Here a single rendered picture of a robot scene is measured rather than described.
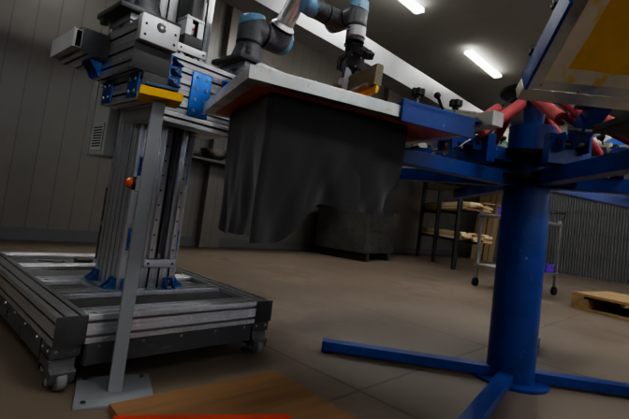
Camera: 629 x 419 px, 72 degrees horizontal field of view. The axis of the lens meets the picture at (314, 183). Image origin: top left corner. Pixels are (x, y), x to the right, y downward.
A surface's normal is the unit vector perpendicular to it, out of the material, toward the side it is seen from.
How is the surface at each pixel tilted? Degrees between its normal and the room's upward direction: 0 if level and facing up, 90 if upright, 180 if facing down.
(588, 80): 148
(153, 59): 90
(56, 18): 90
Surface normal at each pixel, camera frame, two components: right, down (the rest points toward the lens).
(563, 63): -0.15, 0.80
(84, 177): 0.72, 0.04
